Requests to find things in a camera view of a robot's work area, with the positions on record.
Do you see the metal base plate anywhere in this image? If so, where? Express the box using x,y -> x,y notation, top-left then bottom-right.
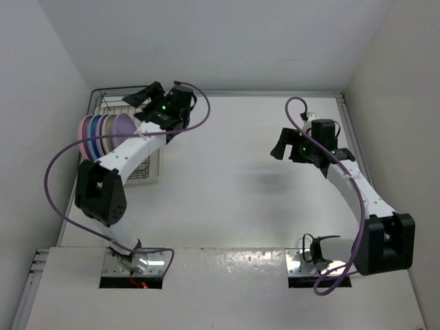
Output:
285,248 -> 345,278
101,248 -> 165,278

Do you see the black wire dish rack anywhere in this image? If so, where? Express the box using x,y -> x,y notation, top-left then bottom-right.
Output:
79,85 -> 154,180

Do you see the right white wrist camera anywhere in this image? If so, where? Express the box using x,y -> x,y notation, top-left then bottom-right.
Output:
300,112 -> 320,134

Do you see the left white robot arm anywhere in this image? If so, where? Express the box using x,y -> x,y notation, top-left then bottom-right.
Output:
74,82 -> 197,258

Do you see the cream plate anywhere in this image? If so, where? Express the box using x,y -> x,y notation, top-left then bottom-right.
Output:
102,114 -> 117,154

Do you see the blue plate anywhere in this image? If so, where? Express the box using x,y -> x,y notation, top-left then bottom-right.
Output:
86,115 -> 104,161

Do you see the pink plate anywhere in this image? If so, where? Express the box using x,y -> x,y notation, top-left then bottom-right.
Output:
77,115 -> 93,160

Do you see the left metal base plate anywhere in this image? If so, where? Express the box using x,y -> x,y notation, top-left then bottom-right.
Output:
101,248 -> 165,278

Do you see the purple plate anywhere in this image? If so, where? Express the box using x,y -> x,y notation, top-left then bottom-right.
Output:
95,114 -> 109,157
111,113 -> 136,149

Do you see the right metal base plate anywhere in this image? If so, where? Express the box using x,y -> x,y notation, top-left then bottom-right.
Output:
285,248 -> 345,278

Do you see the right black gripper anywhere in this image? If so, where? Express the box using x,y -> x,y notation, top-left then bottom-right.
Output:
272,127 -> 319,164

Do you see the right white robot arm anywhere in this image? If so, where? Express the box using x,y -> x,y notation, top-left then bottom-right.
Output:
270,119 -> 415,276

